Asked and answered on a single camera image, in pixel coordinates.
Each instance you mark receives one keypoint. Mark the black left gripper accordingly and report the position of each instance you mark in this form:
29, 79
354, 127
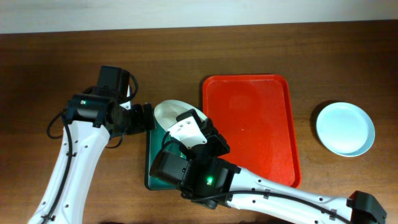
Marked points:
147, 115

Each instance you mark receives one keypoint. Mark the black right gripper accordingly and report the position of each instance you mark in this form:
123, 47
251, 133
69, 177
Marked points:
214, 137

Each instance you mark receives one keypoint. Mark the white plate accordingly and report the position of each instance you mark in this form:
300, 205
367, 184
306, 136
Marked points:
187, 130

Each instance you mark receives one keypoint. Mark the light blue plate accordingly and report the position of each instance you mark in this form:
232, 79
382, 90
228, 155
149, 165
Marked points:
345, 129

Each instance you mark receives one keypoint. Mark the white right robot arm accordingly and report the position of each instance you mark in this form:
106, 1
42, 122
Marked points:
191, 162

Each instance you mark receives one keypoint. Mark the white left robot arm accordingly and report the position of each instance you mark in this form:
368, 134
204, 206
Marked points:
90, 120

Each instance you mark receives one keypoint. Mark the dark green water tray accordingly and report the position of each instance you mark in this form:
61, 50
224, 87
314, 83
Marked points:
165, 162

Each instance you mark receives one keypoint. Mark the red plastic tray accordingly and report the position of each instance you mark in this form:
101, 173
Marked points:
254, 114

